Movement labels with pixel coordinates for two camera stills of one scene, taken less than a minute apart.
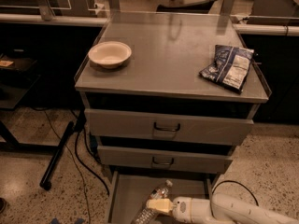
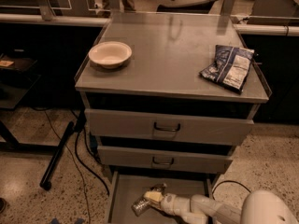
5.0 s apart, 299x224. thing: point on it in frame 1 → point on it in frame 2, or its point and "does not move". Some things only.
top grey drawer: x=168 y=127 does not move
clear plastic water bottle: x=148 y=215 → x=138 y=206
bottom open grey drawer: x=129 y=190 does not move
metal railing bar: x=58 y=20 does not move
